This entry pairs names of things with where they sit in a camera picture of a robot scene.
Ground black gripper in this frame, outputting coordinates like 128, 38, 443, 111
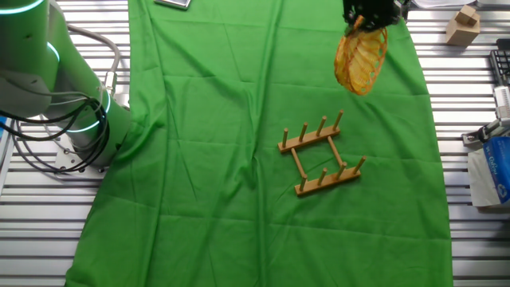
342, 0, 402, 33

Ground orange wire basket dish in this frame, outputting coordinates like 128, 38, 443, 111
333, 14, 389, 96

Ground wooden dish rack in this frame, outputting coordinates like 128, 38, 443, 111
277, 109, 368, 197

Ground white paper sheet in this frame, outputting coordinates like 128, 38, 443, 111
412, 0, 479, 10

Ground wooden block puzzle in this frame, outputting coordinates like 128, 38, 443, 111
445, 4, 481, 47

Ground silver digital kitchen scale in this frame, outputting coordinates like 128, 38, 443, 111
154, 0, 192, 10

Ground blue white tissue box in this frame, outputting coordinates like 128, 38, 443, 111
466, 147, 503, 208

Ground blue tissue pack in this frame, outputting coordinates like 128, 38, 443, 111
482, 136, 510, 205

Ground green cloth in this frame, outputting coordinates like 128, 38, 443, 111
65, 0, 454, 287

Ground metal camera pole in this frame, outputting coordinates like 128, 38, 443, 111
398, 0, 412, 22

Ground silver tripod camera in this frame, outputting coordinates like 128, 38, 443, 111
492, 85, 510, 120

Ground aluminium camera bracket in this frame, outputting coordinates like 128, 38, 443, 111
461, 118, 504, 147

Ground grey conduit cable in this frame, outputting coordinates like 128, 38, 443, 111
65, 23, 122, 99

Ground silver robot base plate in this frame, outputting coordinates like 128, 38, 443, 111
53, 131, 108, 180

